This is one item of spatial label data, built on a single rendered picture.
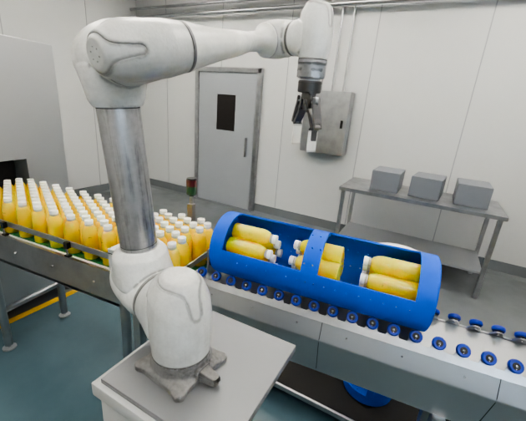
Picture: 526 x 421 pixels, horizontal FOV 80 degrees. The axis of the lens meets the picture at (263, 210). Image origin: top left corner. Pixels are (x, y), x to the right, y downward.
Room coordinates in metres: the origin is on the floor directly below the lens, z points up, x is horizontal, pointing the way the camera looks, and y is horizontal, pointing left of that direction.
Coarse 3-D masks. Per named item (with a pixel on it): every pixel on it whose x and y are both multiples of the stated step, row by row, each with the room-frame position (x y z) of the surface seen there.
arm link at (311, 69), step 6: (300, 60) 1.06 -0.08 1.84; (306, 60) 1.04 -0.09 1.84; (312, 60) 1.03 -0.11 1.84; (318, 60) 1.04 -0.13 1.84; (324, 60) 1.05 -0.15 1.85; (300, 66) 1.06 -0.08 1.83; (306, 66) 1.04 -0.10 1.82; (312, 66) 1.03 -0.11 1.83; (318, 66) 1.04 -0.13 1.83; (324, 66) 1.05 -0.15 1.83; (300, 72) 1.06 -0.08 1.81; (306, 72) 1.04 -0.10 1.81; (312, 72) 1.04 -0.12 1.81; (318, 72) 1.04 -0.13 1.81; (324, 72) 1.06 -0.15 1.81; (306, 78) 1.05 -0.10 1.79; (312, 78) 1.04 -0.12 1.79; (318, 78) 1.04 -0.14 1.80; (324, 78) 1.06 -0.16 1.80
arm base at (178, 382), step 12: (144, 360) 0.67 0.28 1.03; (204, 360) 0.65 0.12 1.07; (216, 360) 0.68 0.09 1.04; (144, 372) 0.64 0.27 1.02; (156, 372) 0.62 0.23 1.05; (168, 372) 0.61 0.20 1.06; (180, 372) 0.61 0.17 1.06; (192, 372) 0.62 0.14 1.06; (204, 372) 0.63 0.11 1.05; (168, 384) 0.60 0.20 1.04; (180, 384) 0.60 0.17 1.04; (192, 384) 0.61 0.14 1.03; (216, 384) 0.61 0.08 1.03; (180, 396) 0.57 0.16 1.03
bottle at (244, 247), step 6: (228, 240) 1.26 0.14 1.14; (234, 240) 1.26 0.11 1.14; (240, 240) 1.26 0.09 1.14; (228, 246) 1.24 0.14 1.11; (234, 246) 1.23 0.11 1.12; (240, 246) 1.23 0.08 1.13; (246, 246) 1.22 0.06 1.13; (252, 246) 1.21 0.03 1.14; (258, 246) 1.21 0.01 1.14; (264, 246) 1.23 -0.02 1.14; (234, 252) 1.24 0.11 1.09; (240, 252) 1.22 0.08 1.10; (246, 252) 1.21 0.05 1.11; (252, 252) 1.20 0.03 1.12; (258, 252) 1.20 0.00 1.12; (264, 252) 1.20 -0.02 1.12; (258, 258) 1.20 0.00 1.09
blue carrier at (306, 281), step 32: (224, 224) 1.26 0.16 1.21; (256, 224) 1.42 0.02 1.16; (288, 224) 1.30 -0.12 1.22; (224, 256) 1.19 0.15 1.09; (288, 256) 1.36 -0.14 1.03; (320, 256) 1.08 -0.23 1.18; (352, 256) 1.27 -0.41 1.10; (416, 256) 1.15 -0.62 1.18; (288, 288) 1.10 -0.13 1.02; (320, 288) 1.04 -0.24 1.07; (352, 288) 1.00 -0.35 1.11; (384, 320) 1.00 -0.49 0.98; (416, 320) 0.92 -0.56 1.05
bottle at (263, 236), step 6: (234, 228) 1.30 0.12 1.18; (240, 228) 1.29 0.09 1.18; (246, 228) 1.29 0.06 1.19; (252, 228) 1.28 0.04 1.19; (258, 228) 1.28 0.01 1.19; (234, 234) 1.29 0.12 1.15; (240, 234) 1.28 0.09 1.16; (246, 234) 1.27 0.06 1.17; (252, 234) 1.26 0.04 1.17; (258, 234) 1.25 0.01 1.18; (264, 234) 1.25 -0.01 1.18; (270, 234) 1.26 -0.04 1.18; (246, 240) 1.27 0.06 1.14; (252, 240) 1.26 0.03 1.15; (258, 240) 1.25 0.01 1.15; (264, 240) 1.24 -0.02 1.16; (270, 240) 1.24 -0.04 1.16
